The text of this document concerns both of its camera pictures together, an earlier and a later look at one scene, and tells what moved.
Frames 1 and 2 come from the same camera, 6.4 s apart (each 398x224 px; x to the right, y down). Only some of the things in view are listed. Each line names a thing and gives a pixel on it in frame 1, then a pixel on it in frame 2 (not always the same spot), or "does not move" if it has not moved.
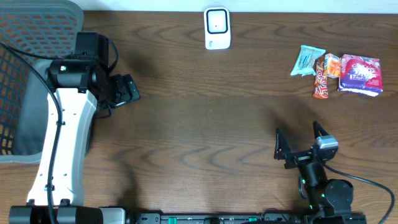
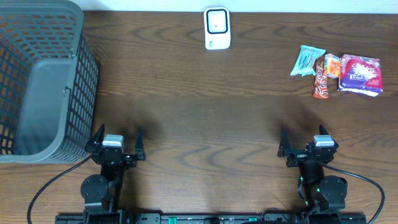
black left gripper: x=125 y=90 to x=115 y=156
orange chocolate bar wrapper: x=321 y=89 does not move
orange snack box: x=331 y=66 does not move
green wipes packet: x=303 y=65 does not move
